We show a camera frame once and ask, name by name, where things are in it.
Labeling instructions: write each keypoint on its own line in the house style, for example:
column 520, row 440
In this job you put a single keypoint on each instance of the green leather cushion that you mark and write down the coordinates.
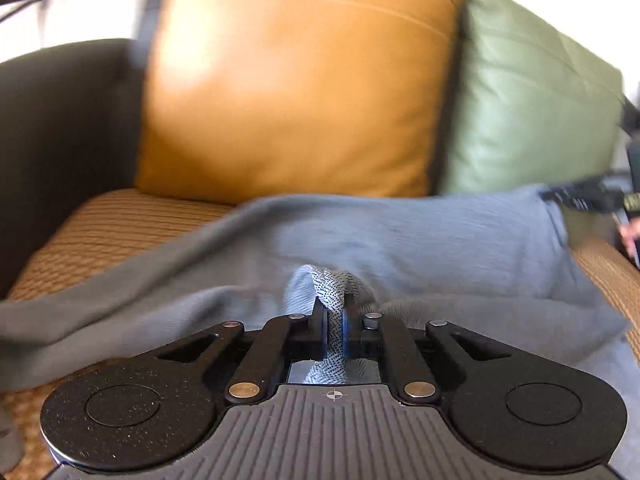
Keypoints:
column 532, row 105

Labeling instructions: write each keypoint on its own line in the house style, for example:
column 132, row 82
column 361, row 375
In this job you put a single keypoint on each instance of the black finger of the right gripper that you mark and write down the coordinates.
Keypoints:
column 592, row 195

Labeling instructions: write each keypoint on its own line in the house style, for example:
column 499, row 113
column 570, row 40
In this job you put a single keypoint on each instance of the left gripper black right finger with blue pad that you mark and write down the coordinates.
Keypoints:
column 513, row 407

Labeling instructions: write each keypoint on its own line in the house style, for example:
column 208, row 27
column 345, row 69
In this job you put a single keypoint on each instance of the mustard leather cushion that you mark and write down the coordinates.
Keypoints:
column 251, row 98

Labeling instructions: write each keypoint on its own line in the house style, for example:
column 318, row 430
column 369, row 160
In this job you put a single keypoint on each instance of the grey herringbone zip garment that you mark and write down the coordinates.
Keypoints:
column 333, row 418

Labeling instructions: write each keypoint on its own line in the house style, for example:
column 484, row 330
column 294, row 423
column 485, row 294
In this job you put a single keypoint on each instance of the woven brown seat mat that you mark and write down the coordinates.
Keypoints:
column 128, row 272

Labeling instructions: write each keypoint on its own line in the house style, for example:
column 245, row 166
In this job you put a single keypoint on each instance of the dark grey sofa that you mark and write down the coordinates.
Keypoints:
column 70, row 127

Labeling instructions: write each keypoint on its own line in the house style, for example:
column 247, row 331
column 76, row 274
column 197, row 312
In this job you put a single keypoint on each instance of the person's hand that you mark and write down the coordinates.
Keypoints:
column 629, row 236

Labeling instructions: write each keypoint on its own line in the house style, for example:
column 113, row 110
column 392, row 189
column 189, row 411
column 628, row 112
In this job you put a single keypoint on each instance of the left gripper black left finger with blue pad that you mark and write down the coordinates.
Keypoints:
column 156, row 407

